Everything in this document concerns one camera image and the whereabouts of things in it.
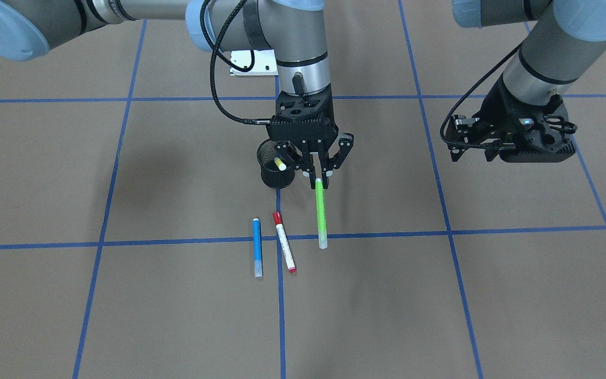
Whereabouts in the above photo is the brown paper table cover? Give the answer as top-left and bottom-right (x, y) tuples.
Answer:
(0, 1), (606, 378)

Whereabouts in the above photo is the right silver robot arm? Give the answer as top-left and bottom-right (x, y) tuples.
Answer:
(0, 1), (354, 189)

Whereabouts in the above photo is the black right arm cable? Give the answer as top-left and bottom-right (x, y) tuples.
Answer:
(200, 0), (272, 127)

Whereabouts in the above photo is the red marker pen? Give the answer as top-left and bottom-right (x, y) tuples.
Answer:
(272, 211), (297, 273)

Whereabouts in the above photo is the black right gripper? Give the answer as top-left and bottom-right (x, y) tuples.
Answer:
(266, 87), (354, 189)

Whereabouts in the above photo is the black mesh pen cup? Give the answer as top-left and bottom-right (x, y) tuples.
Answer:
(257, 139), (295, 189)

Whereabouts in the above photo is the blue highlighter pen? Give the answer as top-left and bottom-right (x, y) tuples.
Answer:
(252, 218), (263, 278)

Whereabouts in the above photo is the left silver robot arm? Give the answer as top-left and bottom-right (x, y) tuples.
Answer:
(440, 1), (606, 163)

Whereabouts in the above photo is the green highlighter pen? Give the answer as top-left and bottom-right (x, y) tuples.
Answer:
(315, 177), (328, 250)

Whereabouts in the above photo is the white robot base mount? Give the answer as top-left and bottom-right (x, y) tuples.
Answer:
(229, 49), (278, 76)

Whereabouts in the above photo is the yellow highlighter pen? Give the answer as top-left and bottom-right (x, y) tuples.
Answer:
(273, 157), (288, 171)

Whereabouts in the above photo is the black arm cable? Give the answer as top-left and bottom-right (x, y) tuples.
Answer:
(440, 45), (524, 151)
(200, 0), (272, 127)

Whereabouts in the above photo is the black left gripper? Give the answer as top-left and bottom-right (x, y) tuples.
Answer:
(449, 79), (578, 163)

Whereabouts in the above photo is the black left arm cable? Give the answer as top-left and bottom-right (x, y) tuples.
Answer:
(440, 45), (524, 151)

